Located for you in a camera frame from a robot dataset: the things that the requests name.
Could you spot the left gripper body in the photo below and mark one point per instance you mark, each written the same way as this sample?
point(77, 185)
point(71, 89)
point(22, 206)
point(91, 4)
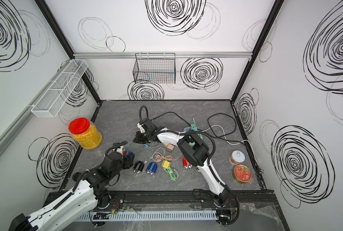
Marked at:
point(116, 172)

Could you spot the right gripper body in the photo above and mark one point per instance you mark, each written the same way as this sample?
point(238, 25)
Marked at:
point(143, 138)

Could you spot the pink charger adapter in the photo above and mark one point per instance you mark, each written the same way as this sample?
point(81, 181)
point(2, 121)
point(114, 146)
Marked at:
point(170, 148)

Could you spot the blue striped shaver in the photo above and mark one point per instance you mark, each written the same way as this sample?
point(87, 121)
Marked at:
point(152, 168)

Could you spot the yellow-green charger adapter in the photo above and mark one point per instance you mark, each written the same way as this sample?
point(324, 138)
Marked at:
point(166, 164)

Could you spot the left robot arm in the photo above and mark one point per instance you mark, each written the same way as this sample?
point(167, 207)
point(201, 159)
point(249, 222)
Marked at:
point(89, 192)

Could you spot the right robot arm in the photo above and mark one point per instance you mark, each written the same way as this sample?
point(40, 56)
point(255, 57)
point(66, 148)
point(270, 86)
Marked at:
point(196, 146)

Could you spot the blue shaver left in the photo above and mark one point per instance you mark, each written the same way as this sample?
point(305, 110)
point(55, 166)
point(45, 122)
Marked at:
point(129, 154)

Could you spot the black shaver left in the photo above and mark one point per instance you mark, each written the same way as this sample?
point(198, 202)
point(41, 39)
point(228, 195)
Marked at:
point(138, 167)

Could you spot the red shaver right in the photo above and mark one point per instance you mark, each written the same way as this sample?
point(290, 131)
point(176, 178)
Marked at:
point(186, 164)

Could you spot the yellow jar red lid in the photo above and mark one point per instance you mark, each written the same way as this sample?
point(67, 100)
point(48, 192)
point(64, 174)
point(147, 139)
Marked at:
point(85, 133)

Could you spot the green charger adapter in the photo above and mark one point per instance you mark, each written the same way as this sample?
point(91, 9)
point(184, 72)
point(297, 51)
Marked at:
point(193, 127)

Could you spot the red round tin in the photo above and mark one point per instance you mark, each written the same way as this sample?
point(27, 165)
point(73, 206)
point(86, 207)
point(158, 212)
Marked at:
point(242, 174)

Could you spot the black wire basket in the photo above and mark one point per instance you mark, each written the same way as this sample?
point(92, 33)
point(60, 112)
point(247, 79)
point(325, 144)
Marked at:
point(157, 68)

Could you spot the white slotted cable duct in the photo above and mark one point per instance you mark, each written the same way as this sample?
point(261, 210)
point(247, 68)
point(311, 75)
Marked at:
point(148, 216)

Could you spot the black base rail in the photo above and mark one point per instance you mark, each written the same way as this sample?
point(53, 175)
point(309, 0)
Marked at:
point(196, 197)

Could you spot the white wire shelf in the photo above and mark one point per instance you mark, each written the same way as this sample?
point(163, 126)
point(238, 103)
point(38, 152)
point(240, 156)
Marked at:
point(60, 89)

